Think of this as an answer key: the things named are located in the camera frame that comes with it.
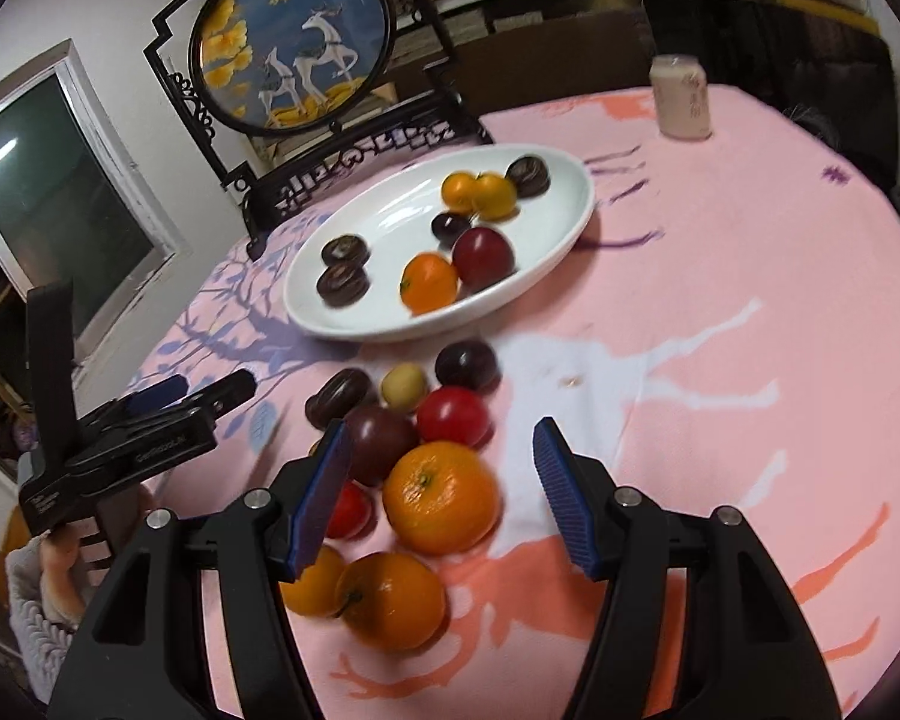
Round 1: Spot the tan longan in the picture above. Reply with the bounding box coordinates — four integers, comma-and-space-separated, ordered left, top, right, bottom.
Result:
379, 363, 428, 413

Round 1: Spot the dark red plum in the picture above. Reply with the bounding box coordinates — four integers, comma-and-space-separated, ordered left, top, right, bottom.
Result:
451, 226, 517, 293

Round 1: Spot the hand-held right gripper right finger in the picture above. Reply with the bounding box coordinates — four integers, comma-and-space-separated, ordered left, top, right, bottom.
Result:
532, 416, 845, 720

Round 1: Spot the person's left hand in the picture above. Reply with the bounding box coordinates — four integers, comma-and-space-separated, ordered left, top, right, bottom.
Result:
39, 525, 95, 620

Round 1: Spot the round deer picture table screen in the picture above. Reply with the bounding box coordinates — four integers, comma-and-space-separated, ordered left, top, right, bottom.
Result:
142, 0, 496, 262

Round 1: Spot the black chair back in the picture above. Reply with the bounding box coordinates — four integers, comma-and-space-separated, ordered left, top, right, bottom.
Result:
643, 0, 900, 192

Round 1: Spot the chocolate donut on table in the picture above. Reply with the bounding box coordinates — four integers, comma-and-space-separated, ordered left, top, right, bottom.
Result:
304, 367, 373, 429

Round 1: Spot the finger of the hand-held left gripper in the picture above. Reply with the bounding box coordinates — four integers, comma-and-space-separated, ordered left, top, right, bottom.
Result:
184, 370, 258, 422
124, 376, 190, 416

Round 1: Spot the dark cherry with stem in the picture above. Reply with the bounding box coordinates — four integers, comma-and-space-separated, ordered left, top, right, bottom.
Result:
430, 211, 474, 248

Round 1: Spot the window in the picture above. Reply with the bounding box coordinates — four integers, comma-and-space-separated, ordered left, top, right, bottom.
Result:
0, 41, 175, 350

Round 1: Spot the yellow cherry tomato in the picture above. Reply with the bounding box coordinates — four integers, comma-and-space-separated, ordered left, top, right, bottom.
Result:
440, 171, 481, 215
471, 173, 519, 223
279, 544, 347, 619

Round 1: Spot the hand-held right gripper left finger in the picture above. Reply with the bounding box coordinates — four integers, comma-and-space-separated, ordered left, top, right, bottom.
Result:
49, 420, 355, 720

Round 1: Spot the large dark purple plum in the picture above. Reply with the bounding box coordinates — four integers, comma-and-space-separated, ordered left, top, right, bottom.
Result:
343, 404, 420, 487

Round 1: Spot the white oval plate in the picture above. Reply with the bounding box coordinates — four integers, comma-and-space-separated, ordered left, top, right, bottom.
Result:
282, 143, 596, 344

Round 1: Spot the orange mandarin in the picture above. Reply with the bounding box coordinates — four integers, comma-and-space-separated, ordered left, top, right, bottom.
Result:
400, 252, 461, 317
382, 441, 502, 558
337, 551, 448, 653

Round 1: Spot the pale drink can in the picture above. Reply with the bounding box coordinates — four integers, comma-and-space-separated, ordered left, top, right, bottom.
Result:
649, 54, 713, 141

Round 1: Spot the red cherry tomato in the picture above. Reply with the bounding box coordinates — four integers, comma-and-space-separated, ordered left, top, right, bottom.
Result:
325, 481, 373, 540
416, 385, 494, 449

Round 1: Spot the small dark purple plum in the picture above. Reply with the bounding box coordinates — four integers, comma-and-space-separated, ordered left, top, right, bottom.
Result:
434, 340, 500, 393

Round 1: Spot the person's left forearm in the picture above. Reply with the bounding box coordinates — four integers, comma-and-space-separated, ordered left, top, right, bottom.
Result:
0, 544, 85, 700

